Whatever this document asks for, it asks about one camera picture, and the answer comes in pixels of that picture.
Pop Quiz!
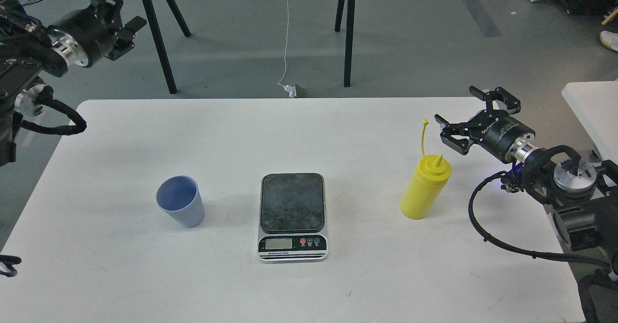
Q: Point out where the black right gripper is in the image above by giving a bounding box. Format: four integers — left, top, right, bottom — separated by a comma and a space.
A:
434, 86, 535, 163

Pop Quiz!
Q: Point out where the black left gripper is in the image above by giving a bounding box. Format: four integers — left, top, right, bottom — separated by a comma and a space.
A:
48, 0, 147, 68

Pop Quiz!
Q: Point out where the yellow squeeze bottle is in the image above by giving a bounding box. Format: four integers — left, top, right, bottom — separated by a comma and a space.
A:
400, 119, 451, 220

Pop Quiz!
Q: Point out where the blue plastic cup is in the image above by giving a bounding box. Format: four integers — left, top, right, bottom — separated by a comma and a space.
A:
156, 175, 205, 228

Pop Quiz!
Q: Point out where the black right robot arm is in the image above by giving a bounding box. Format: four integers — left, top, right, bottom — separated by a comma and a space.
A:
435, 86, 618, 323

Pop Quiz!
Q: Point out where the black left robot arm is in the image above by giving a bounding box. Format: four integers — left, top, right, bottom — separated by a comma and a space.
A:
0, 0, 146, 165

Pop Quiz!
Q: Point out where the digital kitchen scale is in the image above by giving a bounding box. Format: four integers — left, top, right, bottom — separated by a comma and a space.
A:
257, 173, 329, 263

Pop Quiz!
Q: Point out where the white side table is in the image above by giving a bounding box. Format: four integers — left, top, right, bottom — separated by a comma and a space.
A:
562, 81, 618, 163

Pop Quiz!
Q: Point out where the white shoe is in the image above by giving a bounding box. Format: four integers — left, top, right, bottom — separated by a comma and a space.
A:
600, 30, 618, 52

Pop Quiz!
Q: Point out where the white power adapter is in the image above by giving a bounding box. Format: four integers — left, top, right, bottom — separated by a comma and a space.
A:
284, 84, 308, 98

